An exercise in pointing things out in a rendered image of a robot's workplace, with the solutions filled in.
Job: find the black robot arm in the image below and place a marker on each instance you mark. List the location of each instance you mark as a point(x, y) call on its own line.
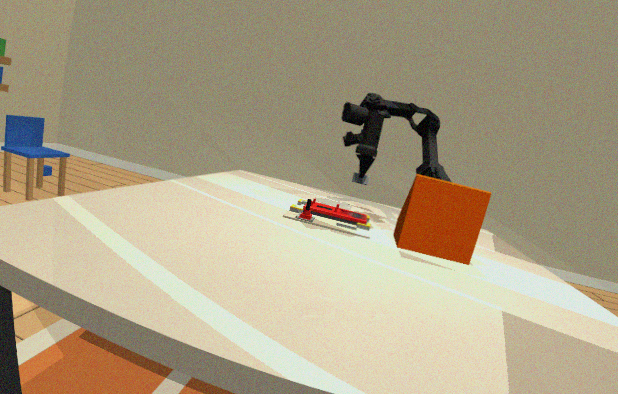
point(372, 112)

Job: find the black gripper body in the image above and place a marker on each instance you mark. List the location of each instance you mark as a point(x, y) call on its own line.
point(371, 139)

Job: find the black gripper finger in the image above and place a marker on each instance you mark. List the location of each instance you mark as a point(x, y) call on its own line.
point(365, 163)

